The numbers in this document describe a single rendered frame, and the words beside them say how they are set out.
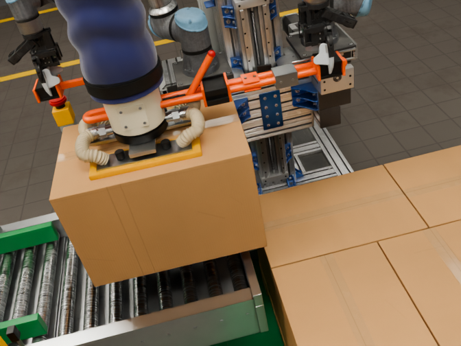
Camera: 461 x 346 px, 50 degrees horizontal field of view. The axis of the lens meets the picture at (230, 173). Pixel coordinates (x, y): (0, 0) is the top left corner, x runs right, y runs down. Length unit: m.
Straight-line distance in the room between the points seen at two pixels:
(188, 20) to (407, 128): 1.90
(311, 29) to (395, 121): 2.05
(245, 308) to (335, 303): 0.30
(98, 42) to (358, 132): 2.29
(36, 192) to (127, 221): 2.01
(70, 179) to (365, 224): 1.07
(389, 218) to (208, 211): 0.75
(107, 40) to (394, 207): 1.24
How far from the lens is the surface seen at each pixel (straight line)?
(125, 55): 1.36
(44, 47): 1.75
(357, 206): 2.01
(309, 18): 1.48
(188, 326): 1.73
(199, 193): 1.50
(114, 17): 1.33
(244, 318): 1.75
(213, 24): 2.39
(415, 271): 1.81
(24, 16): 1.70
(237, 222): 1.61
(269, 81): 1.51
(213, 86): 1.51
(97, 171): 1.52
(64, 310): 1.93
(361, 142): 3.26
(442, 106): 3.63
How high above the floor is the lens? 1.93
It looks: 38 degrees down
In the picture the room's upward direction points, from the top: 12 degrees counter-clockwise
